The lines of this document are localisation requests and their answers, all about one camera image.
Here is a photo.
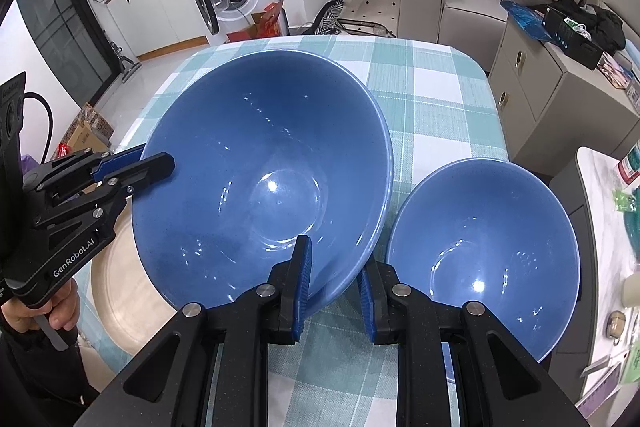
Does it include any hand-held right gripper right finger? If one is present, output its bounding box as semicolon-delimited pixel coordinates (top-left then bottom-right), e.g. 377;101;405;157
359;259;587;427

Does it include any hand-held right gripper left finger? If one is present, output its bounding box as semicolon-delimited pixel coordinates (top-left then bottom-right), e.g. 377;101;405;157
114;234;313;427

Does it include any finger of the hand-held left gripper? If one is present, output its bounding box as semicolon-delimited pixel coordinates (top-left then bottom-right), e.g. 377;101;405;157
22;146;146;204
31;152;177;233

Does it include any beige plate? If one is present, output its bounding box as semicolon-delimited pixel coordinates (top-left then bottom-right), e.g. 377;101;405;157
90;202;182;358

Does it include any blue ribbed bowl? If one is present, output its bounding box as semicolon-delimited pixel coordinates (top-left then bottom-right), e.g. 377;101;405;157
131;49;394;315

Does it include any person's left forearm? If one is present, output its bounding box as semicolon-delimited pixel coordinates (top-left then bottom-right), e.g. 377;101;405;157
0;324;108;427

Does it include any person's left hand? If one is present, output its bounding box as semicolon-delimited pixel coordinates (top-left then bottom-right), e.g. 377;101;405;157
0;278;81;334

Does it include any brown cardboard box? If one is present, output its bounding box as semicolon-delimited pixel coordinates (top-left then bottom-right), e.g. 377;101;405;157
57;102;114;158

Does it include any floor mop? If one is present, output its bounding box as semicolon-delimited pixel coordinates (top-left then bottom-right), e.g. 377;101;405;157
112;44;144;80

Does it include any black glass door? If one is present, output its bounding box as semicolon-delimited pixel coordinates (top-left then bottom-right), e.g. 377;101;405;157
14;0;114;96

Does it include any white kitchen base cabinet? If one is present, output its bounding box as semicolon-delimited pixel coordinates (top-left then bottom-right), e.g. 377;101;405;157
104;0;209;60

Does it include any red cardboard box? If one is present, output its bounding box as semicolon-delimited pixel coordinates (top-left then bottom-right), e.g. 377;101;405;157
227;1;286;43

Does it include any white marble side table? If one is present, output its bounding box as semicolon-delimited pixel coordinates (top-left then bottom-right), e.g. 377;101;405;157
549;146;640;427

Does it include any beige low cabinet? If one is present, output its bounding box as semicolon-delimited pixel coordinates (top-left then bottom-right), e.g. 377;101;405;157
487;14;640;181

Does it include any white cup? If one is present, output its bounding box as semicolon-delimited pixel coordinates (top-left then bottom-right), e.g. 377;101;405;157
619;276;640;308

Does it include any teal glass dish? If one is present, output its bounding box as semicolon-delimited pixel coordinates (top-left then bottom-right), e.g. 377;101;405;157
622;201;640;258

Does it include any clear plastic bottle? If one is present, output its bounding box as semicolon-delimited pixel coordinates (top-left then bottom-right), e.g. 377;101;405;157
617;141;640;180

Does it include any blue plastic bag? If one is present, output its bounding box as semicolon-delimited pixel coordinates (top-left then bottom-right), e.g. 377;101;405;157
499;0;551;43

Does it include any black electronics box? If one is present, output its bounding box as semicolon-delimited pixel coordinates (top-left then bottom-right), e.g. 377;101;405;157
542;6;604;70

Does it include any black jacket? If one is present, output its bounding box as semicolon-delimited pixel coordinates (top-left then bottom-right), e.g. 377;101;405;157
547;0;627;53

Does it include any black cable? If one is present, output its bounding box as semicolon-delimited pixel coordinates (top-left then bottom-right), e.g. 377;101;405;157
22;92;54;163

